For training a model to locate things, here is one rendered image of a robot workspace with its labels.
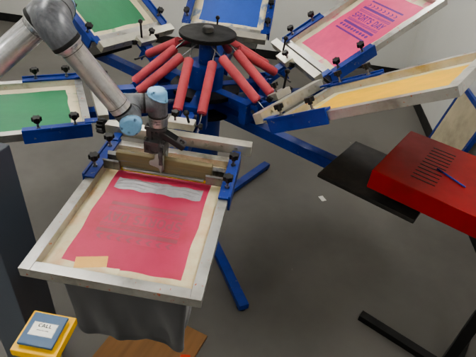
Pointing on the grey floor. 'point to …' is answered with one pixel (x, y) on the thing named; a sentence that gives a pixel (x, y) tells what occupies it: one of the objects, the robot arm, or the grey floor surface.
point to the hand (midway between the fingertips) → (163, 167)
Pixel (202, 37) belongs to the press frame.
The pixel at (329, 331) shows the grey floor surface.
